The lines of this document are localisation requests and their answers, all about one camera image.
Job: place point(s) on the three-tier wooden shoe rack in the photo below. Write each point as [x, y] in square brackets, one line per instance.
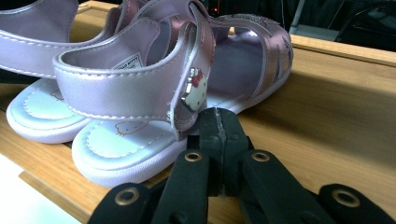
[311, 124]

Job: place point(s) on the white board mat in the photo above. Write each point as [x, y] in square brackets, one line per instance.
[21, 199]

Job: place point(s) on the pink child sandal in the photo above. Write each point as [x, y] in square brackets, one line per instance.
[124, 90]
[31, 53]

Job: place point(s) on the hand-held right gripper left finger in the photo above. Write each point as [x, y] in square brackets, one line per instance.
[186, 186]

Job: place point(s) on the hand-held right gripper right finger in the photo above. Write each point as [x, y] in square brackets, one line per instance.
[264, 186]

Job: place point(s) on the dark background object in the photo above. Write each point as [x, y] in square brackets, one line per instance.
[367, 28]

